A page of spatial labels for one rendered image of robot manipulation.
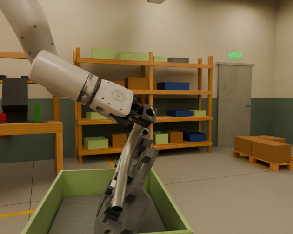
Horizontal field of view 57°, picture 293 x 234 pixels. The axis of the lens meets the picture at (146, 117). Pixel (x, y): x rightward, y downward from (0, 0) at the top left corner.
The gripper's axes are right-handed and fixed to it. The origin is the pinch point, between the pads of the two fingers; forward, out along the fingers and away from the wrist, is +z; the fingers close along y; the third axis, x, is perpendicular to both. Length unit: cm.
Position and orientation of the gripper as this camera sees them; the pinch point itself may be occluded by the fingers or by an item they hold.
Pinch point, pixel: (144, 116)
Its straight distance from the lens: 76.0
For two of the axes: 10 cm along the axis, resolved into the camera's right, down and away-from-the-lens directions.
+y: 1.2, -6.9, 7.1
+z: 8.7, 4.2, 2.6
